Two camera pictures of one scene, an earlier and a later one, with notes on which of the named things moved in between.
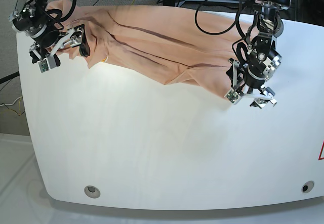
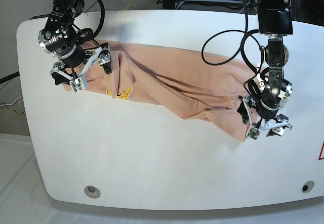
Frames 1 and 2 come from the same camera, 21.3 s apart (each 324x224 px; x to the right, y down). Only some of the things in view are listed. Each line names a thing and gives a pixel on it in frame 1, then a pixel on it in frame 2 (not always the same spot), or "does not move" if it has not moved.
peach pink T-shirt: (178, 45) -> (192, 86)
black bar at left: (8, 78) does not move
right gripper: (250, 84) -> (276, 126)
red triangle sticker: (320, 158) does not move
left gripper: (46, 45) -> (76, 64)
